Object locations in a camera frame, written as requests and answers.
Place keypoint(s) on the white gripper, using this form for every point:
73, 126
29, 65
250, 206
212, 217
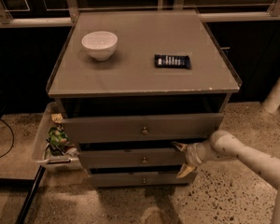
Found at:
191, 155

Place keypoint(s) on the grey drawer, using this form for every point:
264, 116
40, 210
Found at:
132, 158
141, 128
140, 179

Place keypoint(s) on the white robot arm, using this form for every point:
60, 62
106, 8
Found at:
221, 146

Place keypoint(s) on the grey top drawer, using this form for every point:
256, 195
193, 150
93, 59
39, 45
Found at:
141, 128

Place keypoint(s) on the grey bottom drawer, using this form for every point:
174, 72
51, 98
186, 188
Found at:
140, 179

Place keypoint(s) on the grey drawer cabinet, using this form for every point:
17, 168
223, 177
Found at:
129, 83

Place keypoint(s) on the green snack bag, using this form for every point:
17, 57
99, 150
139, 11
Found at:
58, 137

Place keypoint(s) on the white ceramic bowl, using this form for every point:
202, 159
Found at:
100, 45

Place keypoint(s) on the white metal railing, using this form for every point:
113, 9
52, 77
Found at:
44, 12

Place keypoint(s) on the black metal bar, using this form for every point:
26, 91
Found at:
30, 196

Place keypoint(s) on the white post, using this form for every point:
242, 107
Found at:
272, 102

